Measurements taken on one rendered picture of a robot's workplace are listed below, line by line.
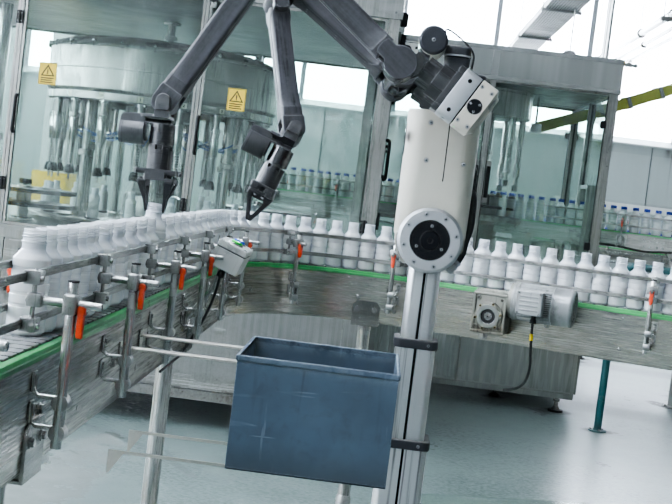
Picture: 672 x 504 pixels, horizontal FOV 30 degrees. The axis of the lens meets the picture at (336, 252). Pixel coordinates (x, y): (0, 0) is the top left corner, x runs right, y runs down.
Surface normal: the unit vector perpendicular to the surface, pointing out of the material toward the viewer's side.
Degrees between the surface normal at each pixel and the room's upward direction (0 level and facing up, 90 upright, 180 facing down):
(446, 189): 101
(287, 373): 90
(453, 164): 90
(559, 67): 90
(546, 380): 90
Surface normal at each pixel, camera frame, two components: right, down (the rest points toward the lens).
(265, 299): 0.72, 0.12
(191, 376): -0.04, 0.04
